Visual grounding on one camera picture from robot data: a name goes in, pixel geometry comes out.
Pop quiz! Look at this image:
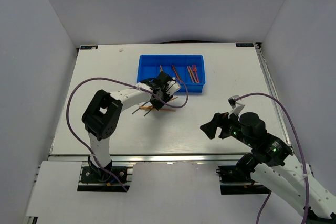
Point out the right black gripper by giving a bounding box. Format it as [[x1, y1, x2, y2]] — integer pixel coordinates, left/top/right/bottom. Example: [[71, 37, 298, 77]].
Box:
[[199, 109, 254, 148]]

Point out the orange chopstick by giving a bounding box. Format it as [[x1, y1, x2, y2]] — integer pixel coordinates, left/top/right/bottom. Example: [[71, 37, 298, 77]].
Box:
[[146, 106, 175, 112], [139, 106, 176, 112]]

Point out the red-orange plastic knife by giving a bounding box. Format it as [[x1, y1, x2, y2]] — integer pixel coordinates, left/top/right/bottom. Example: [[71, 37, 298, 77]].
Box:
[[172, 63, 182, 81]]

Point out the red-orange plastic fork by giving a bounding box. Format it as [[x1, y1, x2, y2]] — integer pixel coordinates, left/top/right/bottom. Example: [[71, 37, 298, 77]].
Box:
[[192, 64, 199, 83]]

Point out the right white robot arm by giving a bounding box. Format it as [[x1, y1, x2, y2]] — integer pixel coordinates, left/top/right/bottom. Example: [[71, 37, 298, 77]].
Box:
[[200, 112, 335, 223]]

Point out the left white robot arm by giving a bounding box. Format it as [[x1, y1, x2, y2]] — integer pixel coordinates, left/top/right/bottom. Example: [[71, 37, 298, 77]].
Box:
[[82, 72, 181, 182]]

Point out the blue divided plastic tray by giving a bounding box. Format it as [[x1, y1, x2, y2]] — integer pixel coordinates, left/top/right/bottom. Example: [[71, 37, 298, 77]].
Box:
[[137, 55, 206, 93]]

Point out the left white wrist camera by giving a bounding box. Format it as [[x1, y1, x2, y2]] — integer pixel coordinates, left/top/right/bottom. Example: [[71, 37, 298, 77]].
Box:
[[166, 78, 181, 95]]

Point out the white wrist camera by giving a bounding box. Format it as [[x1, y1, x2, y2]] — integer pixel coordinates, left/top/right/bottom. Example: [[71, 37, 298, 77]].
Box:
[[166, 78, 181, 95], [228, 95, 245, 117]]

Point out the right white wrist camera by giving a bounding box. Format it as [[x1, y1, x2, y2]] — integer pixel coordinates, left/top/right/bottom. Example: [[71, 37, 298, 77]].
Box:
[[228, 95, 245, 117]]

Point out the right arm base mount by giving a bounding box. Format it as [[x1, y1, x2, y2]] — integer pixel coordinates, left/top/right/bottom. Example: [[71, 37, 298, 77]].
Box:
[[216, 166, 270, 195]]

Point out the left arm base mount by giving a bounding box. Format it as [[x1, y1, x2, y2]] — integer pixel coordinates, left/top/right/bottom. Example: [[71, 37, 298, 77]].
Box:
[[77, 165, 133, 193]]

